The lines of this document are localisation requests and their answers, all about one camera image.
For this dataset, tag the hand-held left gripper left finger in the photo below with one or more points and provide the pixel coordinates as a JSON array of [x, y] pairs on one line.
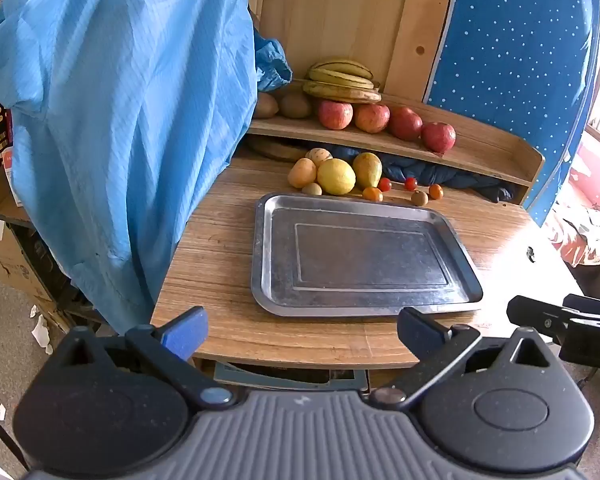
[[185, 334]]

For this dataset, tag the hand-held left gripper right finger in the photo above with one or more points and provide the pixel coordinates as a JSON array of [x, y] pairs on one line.
[[420, 331]]

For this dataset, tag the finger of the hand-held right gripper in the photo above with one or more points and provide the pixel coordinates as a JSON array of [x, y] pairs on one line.
[[535, 317], [595, 306]]

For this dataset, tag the metal tray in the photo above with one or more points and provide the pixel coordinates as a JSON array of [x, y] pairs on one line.
[[365, 260]]

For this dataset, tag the small brown round fruit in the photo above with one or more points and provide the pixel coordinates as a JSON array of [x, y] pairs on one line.
[[420, 198]]

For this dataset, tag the red cherry tomato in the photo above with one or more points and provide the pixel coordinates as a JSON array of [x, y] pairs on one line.
[[384, 185], [410, 183]]

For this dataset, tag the green-yellow mango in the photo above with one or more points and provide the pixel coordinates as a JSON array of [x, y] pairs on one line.
[[367, 169]]

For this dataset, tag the large yellow lemon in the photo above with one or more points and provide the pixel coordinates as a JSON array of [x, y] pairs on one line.
[[336, 176]]

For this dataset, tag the small tan round fruit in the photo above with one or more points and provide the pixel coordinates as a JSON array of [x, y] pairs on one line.
[[312, 189]]

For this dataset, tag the yellow-orange oval fruit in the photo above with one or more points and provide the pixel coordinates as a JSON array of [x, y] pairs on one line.
[[301, 172]]

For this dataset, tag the striped pepino melon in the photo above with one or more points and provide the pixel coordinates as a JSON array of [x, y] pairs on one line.
[[320, 156]]

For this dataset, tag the floral patterned cloth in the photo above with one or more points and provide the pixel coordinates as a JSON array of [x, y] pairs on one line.
[[587, 230]]

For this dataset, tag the white paper scrap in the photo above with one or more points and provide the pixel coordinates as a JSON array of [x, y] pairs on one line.
[[41, 332]]

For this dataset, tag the dark blue cloth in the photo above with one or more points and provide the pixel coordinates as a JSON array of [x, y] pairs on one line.
[[450, 177]]

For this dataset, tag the wooden desk shelf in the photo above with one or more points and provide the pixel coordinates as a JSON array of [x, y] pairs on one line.
[[480, 155]]

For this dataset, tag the cardboard box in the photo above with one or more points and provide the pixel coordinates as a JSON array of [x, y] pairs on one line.
[[10, 260]]

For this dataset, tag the red apple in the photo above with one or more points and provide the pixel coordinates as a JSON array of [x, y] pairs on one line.
[[438, 137], [372, 118], [335, 115], [406, 123]]

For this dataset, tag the round wooden board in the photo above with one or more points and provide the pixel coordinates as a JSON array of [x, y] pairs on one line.
[[275, 150]]

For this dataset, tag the light blue cloth garment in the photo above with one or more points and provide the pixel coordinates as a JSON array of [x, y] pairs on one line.
[[120, 125]]

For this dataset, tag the brown kiwi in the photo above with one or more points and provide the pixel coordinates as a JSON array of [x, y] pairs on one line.
[[295, 105], [266, 105]]

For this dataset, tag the blue dotted fabric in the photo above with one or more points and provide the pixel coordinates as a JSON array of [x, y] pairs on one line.
[[515, 60]]

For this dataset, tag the wooden cabinet panel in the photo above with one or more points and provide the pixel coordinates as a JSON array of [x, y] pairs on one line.
[[340, 15]]

